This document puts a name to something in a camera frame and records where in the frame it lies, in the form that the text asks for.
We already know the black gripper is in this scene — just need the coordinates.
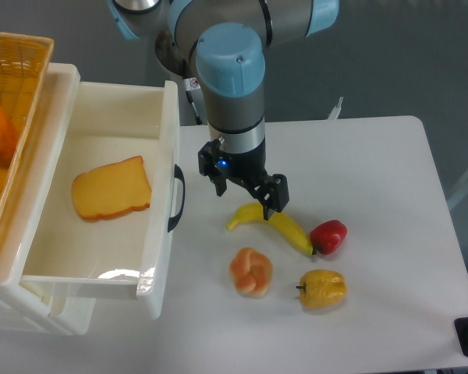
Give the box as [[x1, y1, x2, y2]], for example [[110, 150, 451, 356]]
[[198, 139, 289, 221]]

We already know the yellow toy banana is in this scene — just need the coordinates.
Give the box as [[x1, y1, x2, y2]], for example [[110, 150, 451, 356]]
[[226, 203, 317, 256]]

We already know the yellow wicker basket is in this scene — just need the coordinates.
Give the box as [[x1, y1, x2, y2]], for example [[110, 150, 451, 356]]
[[0, 32, 54, 221]]

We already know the white drawer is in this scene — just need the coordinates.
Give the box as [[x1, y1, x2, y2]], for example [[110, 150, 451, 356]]
[[23, 81, 183, 318]]

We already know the yellow toy bell pepper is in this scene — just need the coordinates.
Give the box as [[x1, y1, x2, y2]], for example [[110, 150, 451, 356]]
[[296, 270, 347, 309]]

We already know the knotted bread roll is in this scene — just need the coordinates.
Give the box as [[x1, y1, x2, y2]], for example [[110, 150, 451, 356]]
[[229, 247, 273, 298]]

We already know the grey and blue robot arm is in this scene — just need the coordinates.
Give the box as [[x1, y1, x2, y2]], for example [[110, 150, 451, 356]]
[[108, 1, 339, 219]]

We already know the red toy bell pepper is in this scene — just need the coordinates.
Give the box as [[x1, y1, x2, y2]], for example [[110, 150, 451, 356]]
[[310, 220, 348, 256]]

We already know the yellow toast slice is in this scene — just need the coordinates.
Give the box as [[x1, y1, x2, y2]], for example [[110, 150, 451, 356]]
[[71, 156, 152, 221]]

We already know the white clamp behind table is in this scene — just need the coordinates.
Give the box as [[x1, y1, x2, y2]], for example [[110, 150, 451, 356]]
[[328, 96, 344, 121]]

